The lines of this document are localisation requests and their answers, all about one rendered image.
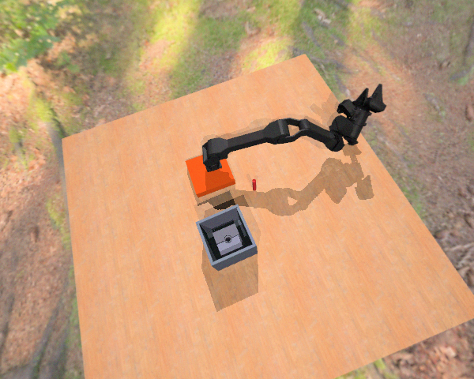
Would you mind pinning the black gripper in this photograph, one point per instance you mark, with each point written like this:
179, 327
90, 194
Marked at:
373, 103

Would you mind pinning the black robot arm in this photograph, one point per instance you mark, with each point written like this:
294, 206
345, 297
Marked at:
277, 132

